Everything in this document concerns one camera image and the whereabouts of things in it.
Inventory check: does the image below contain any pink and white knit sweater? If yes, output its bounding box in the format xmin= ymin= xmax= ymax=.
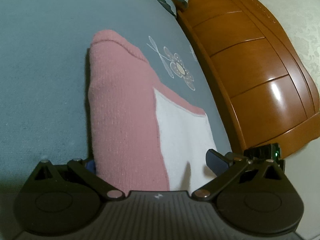
xmin=88 ymin=30 xmax=215 ymax=193

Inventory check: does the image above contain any wooden headboard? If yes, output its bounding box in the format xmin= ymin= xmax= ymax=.
xmin=177 ymin=0 xmax=319 ymax=157

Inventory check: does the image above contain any blue floral bed sheet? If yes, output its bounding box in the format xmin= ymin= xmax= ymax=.
xmin=1 ymin=0 xmax=230 ymax=192

